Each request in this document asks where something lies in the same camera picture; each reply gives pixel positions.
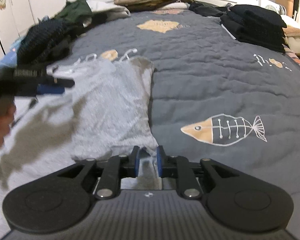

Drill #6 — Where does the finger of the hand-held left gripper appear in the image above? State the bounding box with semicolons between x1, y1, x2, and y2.
36;84;66;96
14;69;76;88

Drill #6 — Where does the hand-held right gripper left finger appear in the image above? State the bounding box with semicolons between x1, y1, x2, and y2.
57;145;141;200

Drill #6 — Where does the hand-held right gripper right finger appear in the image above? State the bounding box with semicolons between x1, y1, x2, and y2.
156;145;239;200

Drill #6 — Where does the grey t-shirt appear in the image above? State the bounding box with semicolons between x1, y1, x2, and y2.
0;55;159;234

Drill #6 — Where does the pile of dark clothes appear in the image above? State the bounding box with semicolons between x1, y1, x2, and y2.
189;1;230;17

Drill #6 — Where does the stack of black folded clothes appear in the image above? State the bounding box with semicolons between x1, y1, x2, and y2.
219;4;287;53

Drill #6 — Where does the person's left hand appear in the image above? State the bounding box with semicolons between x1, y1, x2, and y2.
0;102;17;150

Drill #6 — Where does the blue carrot-print pillow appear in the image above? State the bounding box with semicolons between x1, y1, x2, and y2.
0;39;23;68

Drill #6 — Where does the navy dotted garment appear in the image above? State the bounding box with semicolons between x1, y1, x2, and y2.
16;17;70;64

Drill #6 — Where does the white wardrobe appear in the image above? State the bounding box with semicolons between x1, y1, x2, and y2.
0;0;65;63

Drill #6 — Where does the dark green garment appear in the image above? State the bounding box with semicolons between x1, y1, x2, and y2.
54;0;93;23

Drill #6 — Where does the white folded garment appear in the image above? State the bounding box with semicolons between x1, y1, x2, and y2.
86;0;132;18

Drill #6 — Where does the grey quilted fish-print blanket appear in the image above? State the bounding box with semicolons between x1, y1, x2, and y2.
47;5;300;195

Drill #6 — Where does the beige pink folded cloth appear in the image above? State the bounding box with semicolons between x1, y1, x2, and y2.
152;1;190;14

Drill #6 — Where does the white fan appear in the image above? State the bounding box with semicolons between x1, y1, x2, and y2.
261;0;288;15

